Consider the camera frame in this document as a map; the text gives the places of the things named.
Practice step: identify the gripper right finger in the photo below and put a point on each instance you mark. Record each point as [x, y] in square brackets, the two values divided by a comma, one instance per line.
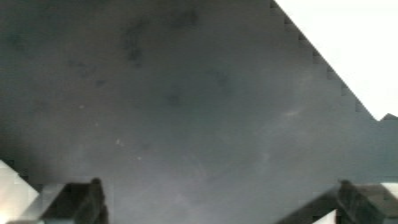
[352, 204]

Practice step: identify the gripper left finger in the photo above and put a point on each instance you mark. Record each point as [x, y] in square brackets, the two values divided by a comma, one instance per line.
[69, 204]

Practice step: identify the white workspace border wall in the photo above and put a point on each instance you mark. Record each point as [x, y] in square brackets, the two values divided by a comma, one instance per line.
[350, 28]

